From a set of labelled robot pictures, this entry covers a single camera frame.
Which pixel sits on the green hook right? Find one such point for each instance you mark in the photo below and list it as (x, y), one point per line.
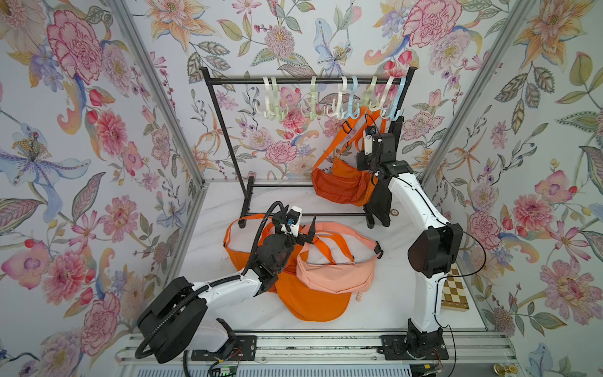
(367, 100)

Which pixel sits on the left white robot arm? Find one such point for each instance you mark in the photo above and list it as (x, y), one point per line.
(174, 322)

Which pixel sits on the wooden chessboard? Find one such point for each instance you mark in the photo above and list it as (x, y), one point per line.
(454, 292)

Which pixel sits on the green hook middle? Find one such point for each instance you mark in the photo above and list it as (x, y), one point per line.
(314, 106)

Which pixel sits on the pink crescent bag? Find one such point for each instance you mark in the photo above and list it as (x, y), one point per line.
(338, 278)

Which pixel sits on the bright orange crescent bag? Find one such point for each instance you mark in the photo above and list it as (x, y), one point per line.
(304, 303)

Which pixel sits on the blue hook middle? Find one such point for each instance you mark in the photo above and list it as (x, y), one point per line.
(353, 109)

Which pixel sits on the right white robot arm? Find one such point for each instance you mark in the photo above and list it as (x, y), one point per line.
(431, 255)

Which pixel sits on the white hook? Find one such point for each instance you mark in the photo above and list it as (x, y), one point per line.
(336, 105)
(268, 112)
(382, 101)

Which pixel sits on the green hook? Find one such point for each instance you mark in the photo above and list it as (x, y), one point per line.
(367, 100)
(279, 112)
(314, 106)

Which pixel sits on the black metal clothes rack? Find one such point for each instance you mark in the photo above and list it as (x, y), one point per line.
(248, 185)

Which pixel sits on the dark orange crescent bag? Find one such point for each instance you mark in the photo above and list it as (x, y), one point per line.
(240, 254)

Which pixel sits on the blue hook far right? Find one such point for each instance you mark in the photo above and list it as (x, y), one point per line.
(395, 108)

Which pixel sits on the white hook far left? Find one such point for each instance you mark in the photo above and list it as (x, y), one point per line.
(268, 112)

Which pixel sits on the white hook middle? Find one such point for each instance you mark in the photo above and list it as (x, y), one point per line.
(336, 105)

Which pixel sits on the white hook right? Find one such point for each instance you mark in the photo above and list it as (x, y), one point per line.
(382, 101)

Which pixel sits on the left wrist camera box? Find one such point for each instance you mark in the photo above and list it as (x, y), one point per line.
(292, 222)

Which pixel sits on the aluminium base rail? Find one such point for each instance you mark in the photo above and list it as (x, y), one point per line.
(371, 347)

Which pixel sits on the rust orange crescent bag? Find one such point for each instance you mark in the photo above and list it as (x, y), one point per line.
(345, 184)

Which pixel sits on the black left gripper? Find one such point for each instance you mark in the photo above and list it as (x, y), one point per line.
(301, 240)

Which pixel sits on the black bag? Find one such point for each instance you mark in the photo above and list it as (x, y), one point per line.
(379, 206)

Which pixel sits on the blue hook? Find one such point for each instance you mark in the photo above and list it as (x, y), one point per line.
(353, 109)
(395, 108)

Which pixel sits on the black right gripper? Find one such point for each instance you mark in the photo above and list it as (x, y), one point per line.
(362, 159)

